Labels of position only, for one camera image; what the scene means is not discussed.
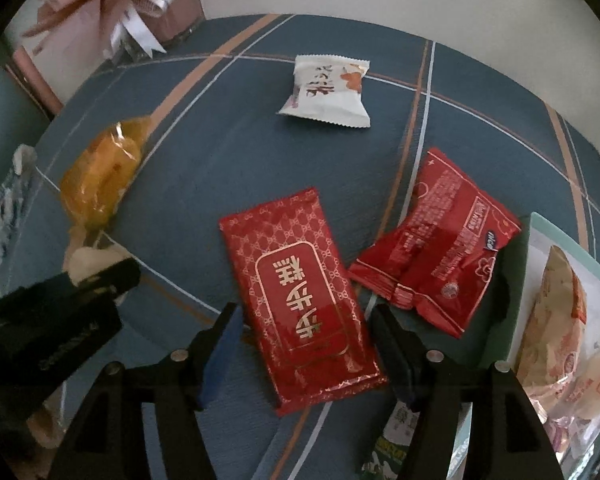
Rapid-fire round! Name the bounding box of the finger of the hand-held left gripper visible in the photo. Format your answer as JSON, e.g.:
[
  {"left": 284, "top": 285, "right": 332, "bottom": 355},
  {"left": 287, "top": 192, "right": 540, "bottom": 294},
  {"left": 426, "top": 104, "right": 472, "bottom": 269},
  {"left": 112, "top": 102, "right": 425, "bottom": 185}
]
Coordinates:
[{"left": 70, "top": 257, "right": 142, "bottom": 306}]

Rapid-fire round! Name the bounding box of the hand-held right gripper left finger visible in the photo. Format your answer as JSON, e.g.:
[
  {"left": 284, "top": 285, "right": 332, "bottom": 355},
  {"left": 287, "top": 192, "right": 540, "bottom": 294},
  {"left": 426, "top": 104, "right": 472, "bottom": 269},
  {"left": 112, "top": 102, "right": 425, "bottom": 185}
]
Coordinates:
[{"left": 47, "top": 302, "right": 243, "bottom": 480}]

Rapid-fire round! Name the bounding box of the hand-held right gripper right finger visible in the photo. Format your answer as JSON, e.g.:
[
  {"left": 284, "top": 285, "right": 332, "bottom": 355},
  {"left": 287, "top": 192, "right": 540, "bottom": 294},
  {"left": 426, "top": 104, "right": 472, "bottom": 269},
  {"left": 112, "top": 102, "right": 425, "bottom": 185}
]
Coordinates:
[{"left": 370, "top": 304, "right": 563, "bottom": 480}]

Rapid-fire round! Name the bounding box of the clear bread packet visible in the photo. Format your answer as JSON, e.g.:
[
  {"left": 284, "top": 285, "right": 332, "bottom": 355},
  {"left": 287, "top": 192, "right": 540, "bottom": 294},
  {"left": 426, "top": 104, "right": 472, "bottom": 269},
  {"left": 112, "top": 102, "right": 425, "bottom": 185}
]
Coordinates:
[{"left": 62, "top": 232, "right": 131, "bottom": 286}]

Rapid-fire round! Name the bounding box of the red patterned packet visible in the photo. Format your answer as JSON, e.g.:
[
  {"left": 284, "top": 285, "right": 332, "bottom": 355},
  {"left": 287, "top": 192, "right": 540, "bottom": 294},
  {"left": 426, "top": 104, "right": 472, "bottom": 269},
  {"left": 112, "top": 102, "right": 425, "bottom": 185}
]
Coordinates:
[{"left": 219, "top": 187, "right": 388, "bottom": 417}]

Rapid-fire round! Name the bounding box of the pink swiss roll packet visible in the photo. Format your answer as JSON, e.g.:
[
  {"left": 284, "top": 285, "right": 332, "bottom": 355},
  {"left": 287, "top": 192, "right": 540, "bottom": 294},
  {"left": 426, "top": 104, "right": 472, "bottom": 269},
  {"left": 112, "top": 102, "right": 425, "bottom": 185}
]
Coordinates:
[{"left": 540, "top": 400, "right": 581, "bottom": 467}]

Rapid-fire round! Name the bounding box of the white tray with green rim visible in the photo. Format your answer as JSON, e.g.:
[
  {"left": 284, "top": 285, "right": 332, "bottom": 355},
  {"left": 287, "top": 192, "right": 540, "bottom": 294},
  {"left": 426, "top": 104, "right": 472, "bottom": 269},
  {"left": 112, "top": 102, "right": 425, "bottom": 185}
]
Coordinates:
[{"left": 500, "top": 212, "right": 600, "bottom": 480}]

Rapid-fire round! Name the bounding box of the green snack packet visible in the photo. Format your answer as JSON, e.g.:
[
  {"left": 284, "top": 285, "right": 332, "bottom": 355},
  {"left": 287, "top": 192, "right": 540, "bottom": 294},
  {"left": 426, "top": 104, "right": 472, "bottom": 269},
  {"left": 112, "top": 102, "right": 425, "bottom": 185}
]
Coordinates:
[{"left": 357, "top": 401, "right": 418, "bottom": 480}]

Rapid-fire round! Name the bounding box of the orange snack packet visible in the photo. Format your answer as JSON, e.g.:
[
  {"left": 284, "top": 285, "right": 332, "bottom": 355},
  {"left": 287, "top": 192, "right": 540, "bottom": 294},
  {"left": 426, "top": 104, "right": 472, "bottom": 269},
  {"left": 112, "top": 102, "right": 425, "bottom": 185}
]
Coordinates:
[{"left": 60, "top": 117, "right": 153, "bottom": 241}]

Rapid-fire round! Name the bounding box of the clear patterned wrapper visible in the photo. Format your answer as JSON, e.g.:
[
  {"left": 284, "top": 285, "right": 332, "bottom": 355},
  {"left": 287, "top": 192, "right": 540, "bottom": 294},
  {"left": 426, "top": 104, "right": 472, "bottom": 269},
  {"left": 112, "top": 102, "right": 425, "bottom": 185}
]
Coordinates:
[{"left": 0, "top": 145, "right": 38, "bottom": 271}]

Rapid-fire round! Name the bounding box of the red crumpled snack packet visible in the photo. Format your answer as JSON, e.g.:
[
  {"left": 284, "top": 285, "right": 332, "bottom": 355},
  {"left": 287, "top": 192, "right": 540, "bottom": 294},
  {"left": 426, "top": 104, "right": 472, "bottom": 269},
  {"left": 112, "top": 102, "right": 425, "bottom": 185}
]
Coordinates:
[{"left": 347, "top": 147, "right": 523, "bottom": 338}]

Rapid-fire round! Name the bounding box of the beige snack packet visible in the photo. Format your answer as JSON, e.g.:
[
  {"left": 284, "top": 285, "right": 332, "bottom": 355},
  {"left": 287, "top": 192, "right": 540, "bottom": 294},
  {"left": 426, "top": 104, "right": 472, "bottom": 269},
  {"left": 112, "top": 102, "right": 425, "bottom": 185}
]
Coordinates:
[{"left": 515, "top": 245, "right": 588, "bottom": 401}]

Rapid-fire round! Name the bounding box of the blue plaid tablecloth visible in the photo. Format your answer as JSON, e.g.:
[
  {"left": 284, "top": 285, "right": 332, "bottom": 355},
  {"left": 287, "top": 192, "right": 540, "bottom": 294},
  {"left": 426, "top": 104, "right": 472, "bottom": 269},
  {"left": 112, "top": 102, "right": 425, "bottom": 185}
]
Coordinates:
[{"left": 0, "top": 12, "right": 600, "bottom": 480}]

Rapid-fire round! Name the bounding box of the pink wrapped bouquet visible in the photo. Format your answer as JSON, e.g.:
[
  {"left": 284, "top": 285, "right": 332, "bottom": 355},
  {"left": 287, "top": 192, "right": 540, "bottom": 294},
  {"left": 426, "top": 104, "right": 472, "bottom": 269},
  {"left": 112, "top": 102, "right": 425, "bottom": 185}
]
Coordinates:
[{"left": 22, "top": 0, "right": 206, "bottom": 61}]

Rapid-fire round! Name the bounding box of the white snack packet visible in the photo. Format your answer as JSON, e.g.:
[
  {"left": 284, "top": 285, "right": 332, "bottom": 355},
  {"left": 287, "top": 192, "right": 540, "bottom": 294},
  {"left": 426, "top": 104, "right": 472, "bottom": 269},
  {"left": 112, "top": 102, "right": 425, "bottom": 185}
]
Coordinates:
[{"left": 277, "top": 54, "right": 371, "bottom": 131}]

